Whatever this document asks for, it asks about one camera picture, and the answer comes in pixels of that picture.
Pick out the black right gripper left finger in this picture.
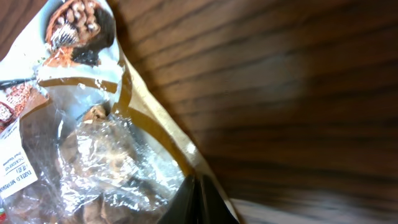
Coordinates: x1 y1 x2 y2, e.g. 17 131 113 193
158 175 197 224

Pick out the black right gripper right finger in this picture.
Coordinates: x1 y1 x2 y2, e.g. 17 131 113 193
198 175 239 224

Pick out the beige dried mushroom bag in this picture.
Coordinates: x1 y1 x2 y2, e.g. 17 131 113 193
1 1 238 224

